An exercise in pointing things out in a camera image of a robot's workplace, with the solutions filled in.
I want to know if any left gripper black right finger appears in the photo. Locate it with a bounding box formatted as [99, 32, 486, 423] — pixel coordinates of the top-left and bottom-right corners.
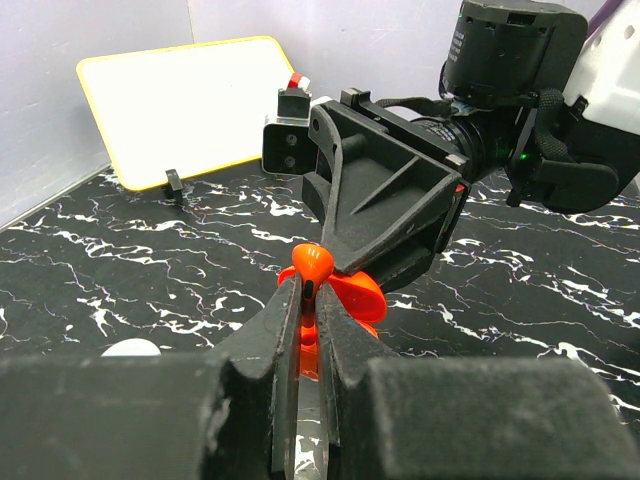
[315, 284, 398, 479]

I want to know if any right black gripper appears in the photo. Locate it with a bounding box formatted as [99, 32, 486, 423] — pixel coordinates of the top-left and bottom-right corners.
[302, 89, 500, 292]

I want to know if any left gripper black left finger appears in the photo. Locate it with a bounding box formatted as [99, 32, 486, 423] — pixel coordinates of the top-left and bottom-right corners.
[201, 275, 302, 479]

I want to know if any red ball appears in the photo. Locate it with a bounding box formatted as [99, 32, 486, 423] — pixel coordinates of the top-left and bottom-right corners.
[274, 265, 393, 388]

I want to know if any white earbud charging case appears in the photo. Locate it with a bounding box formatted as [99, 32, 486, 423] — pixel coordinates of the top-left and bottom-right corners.
[102, 338, 161, 357]

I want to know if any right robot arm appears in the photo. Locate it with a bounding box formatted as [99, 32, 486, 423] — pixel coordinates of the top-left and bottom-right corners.
[302, 1, 639, 291]

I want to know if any small whiteboard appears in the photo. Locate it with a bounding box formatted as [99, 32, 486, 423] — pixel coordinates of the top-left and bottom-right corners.
[76, 36, 294, 191]

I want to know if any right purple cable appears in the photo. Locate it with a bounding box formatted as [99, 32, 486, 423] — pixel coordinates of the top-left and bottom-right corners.
[584, 0, 631, 41]

